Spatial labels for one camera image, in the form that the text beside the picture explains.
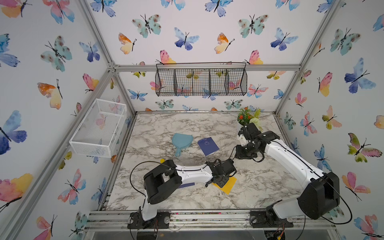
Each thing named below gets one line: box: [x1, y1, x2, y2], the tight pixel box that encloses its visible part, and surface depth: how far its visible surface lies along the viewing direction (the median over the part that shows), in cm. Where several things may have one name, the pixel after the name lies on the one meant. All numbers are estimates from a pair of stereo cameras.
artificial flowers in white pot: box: [237, 106, 264, 132], surface depth 100 cm
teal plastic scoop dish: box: [172, 133, 193, 157], surface depth 107 cm
